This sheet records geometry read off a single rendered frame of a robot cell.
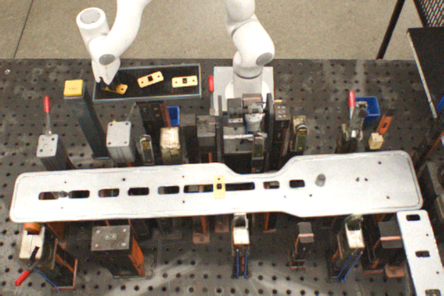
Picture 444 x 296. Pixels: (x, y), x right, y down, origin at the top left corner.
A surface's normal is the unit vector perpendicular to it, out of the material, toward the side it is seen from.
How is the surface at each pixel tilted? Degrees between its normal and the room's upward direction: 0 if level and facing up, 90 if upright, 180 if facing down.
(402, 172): 0
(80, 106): 90
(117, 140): 0
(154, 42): 0
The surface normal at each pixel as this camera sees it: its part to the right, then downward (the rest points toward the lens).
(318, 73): -0.04, -0.53
